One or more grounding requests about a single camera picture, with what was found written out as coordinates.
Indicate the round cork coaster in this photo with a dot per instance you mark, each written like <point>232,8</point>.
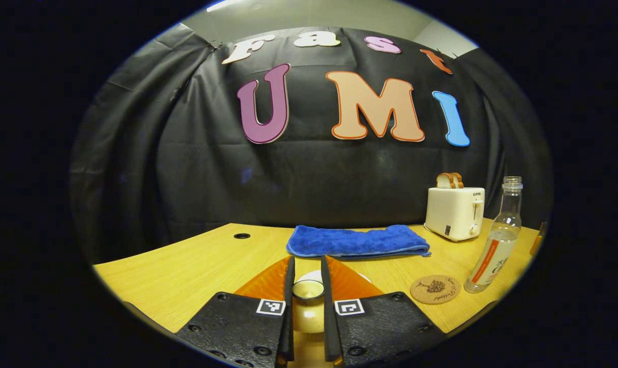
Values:
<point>435,290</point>

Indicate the toasted bread slice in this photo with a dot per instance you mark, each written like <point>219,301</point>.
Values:
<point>444,181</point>
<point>458,180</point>

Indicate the black backdrop cloth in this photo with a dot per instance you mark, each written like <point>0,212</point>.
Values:
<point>186,179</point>

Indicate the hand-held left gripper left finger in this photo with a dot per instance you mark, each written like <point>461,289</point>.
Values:
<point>289,327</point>

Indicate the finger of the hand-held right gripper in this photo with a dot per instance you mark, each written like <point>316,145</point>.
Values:
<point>538,240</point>

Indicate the blue folded towel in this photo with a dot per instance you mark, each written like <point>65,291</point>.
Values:
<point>355,241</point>

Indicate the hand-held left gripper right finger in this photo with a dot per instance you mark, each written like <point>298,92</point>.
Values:
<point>329,327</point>

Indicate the white toaster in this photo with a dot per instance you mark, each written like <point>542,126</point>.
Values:
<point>452,212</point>

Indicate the clear plastic water bottle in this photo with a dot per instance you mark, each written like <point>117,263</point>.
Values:
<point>495,250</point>

